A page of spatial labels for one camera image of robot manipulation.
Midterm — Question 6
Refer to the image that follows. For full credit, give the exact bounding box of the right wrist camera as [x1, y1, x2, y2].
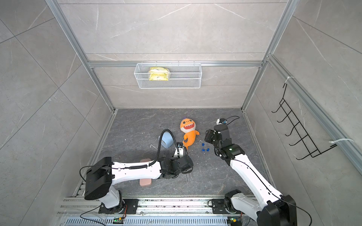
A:
[216, 118, 227, 125]

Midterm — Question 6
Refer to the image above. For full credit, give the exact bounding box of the white wire mesh basket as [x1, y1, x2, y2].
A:
[134, 63, 202, 89]

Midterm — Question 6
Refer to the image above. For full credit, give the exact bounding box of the black wire hook rack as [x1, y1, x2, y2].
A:
[271, 83, 337, 161]

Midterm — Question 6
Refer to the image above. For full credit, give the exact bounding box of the light blue plastic cup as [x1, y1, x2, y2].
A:
[158, 131, 174, 148]

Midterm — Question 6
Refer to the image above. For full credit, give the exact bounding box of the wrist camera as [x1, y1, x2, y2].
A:
[216, 118, 227, 125]
[173, 142, 187, 158]

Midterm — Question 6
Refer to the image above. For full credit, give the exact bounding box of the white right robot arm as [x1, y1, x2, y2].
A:
[205, 124, 298, 226]

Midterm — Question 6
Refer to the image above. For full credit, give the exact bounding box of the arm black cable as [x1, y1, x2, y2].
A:
[225, 115, 240, 126]
[79, 129, 179, 181]

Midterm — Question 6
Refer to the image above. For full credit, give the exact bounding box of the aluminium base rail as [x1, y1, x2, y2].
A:
[53, 195, 262, 226]

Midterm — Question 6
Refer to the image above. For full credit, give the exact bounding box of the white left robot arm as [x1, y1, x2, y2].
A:
[84, 155, 194, 210]

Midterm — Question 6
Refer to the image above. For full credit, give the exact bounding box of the orange shark plush toy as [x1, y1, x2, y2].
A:
[180, 118, 200, 150]

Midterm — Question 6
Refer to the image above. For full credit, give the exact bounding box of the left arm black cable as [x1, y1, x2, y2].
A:
[79, 129, 179, 181]

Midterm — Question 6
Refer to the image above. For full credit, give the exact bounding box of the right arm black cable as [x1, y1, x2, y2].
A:
[225, 115, 240, 126]

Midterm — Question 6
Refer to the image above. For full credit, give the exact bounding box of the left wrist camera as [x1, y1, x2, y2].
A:
[173, 142, 187, 158]

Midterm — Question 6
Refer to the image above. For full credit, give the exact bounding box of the yellow packet in basket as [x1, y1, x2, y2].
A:
[148, 67, 170, 81]

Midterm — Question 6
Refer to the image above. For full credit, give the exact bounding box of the pink rectangular case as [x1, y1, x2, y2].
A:
[139, 158, 152, 187]

